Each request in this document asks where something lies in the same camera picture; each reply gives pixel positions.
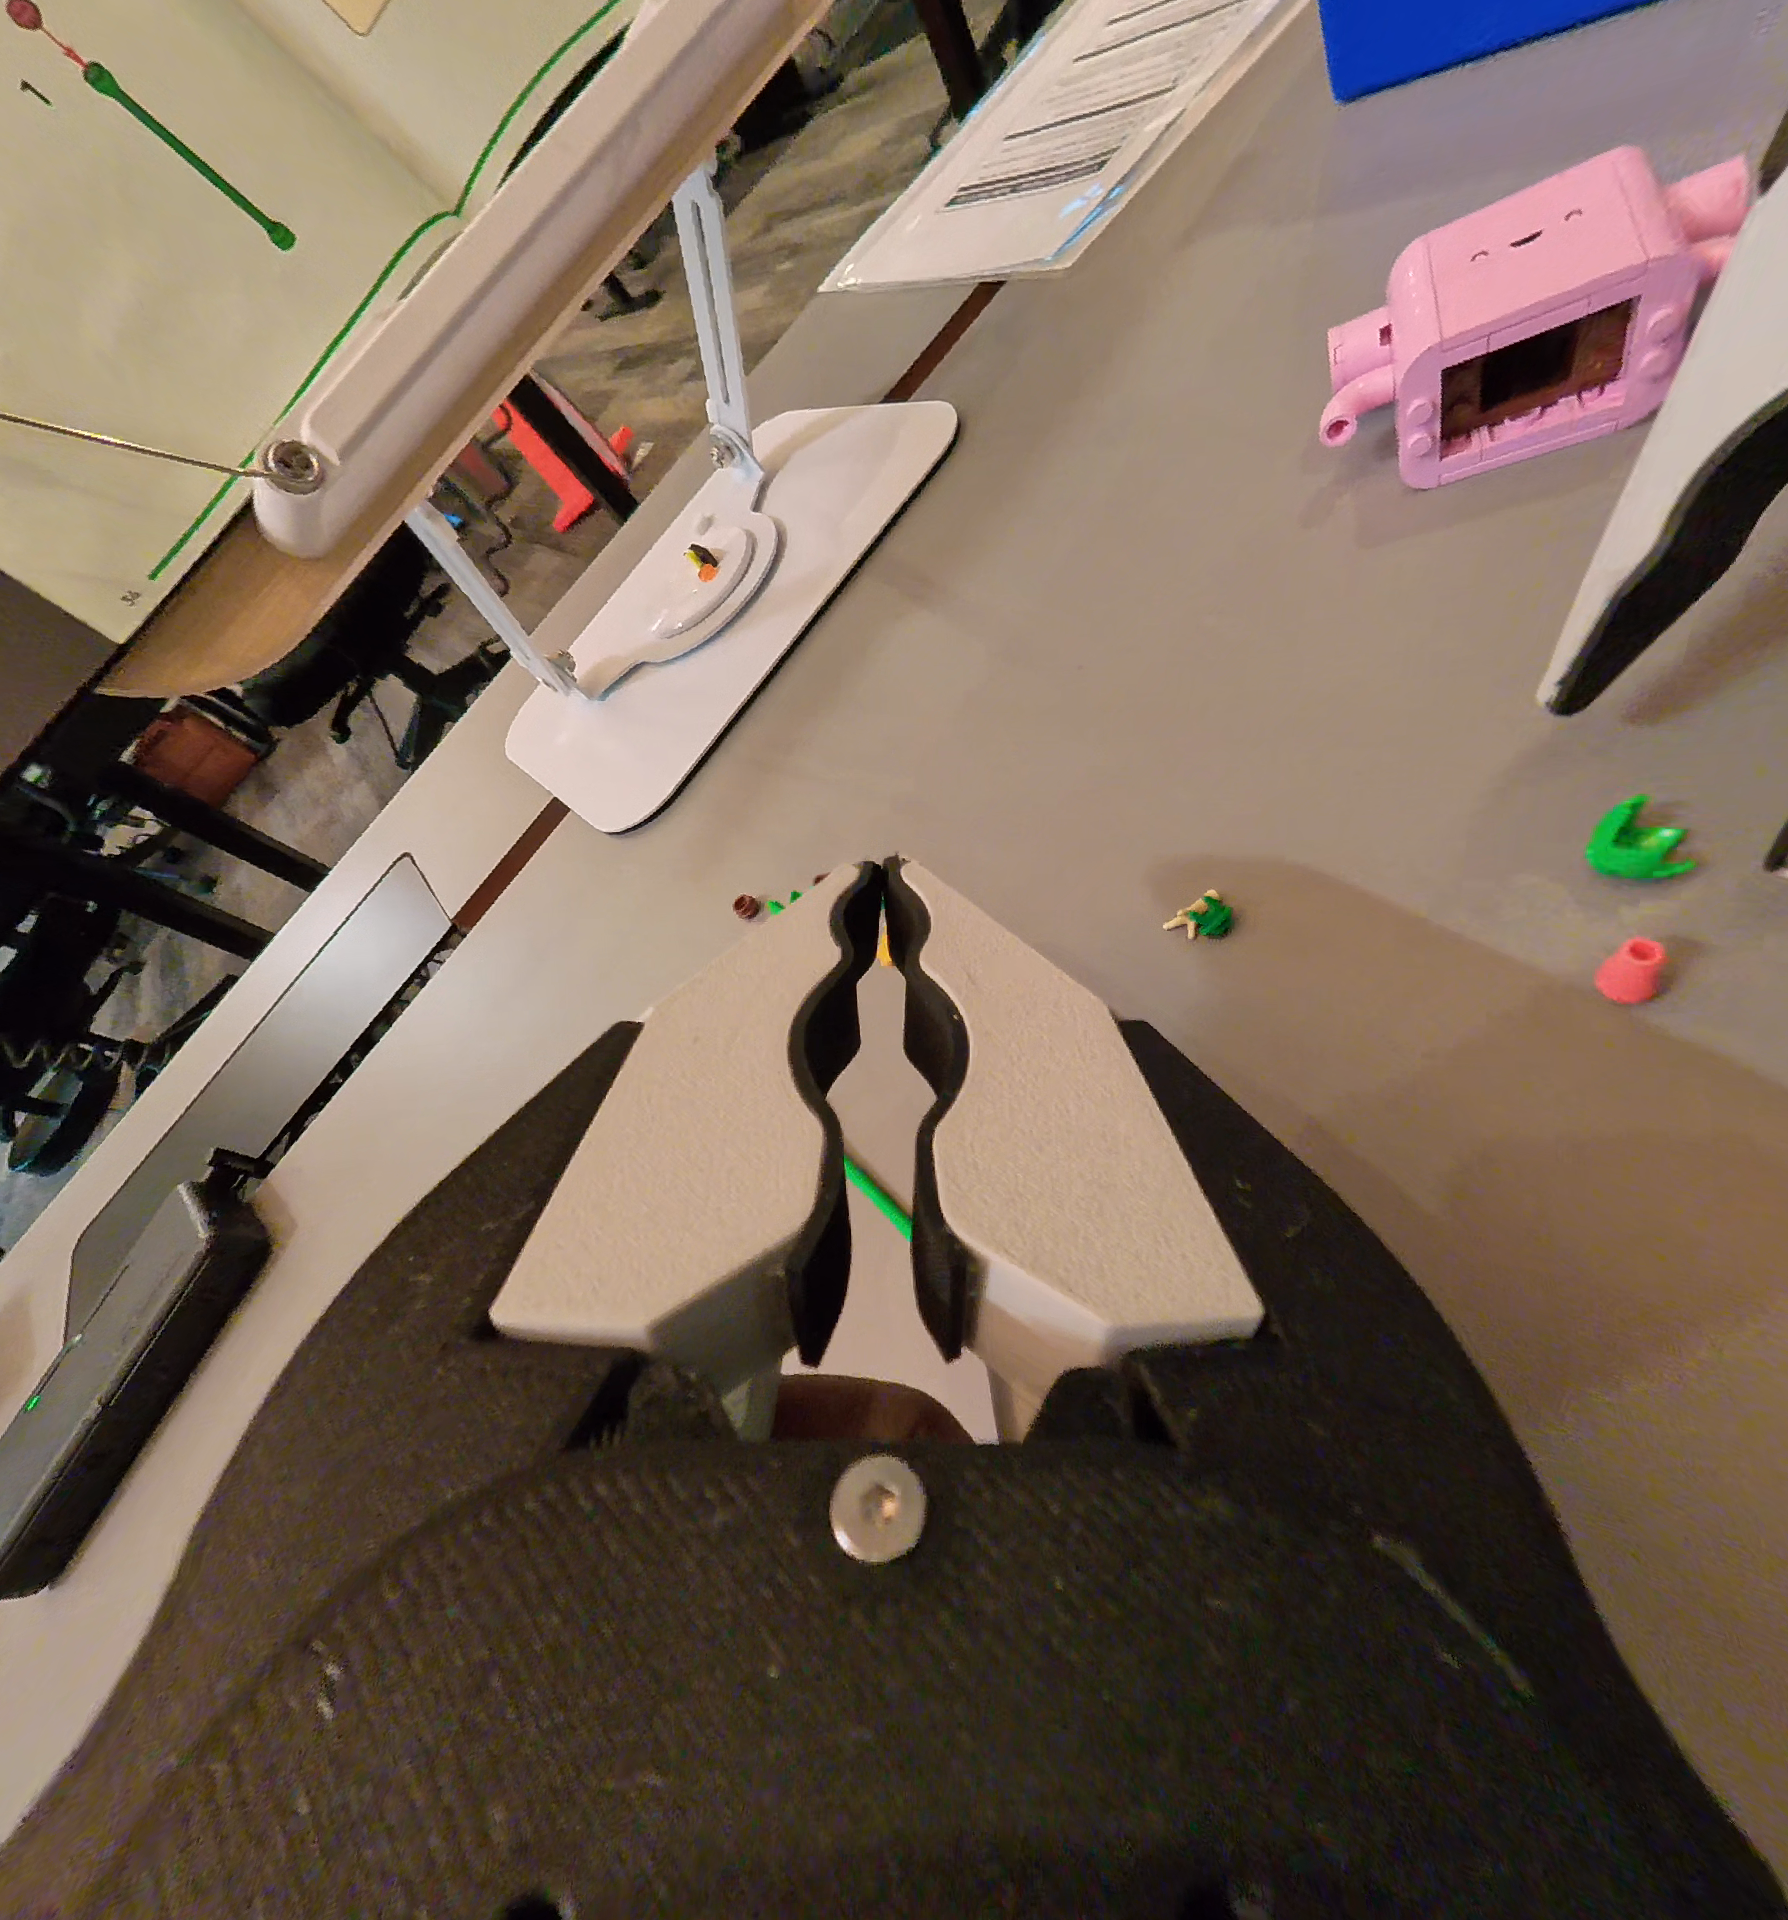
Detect black office chair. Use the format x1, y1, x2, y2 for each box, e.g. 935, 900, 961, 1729
238, 572, 515, 769

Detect black power bank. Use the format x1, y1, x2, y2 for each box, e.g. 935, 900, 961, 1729
0, 1179, 276, 1604

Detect red plastic floor object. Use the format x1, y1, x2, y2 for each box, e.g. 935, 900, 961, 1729
485, 393, 639, 536

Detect blue plastic bin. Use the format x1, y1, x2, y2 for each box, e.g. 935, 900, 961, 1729
1314, 0, 1656, 108

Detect grey desk cable hatch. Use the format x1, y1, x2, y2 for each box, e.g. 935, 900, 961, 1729
64, 853, 454, 1330

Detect black backing board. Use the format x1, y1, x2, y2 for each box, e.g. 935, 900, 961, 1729
0, 524, 126, 860

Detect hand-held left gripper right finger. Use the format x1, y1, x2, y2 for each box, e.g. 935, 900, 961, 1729
885, 859, 1270, 1372

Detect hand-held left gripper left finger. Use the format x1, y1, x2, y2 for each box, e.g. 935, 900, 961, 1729
485, 856, 888, 1372

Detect instruction booklet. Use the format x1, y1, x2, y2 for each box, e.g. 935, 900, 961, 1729
0, 0, 645, 649

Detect paper sheet in clear sleeve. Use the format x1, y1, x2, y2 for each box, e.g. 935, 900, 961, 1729
813, 0, 1312, 296

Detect brown floor box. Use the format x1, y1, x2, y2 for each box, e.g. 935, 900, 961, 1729
124, 702, 264, 807

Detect pink toy toaster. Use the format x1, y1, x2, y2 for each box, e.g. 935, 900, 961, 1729
1321, 144, 1758, 492

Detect green toy stem red tip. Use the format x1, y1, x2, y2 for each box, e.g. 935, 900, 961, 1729
842, 1152, 919, 1246

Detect white book stand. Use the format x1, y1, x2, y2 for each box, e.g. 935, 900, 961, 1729
0, 0, 964, 839

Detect green toy leaf cup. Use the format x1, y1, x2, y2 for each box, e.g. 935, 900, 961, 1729
1585, 791, 1694, 884

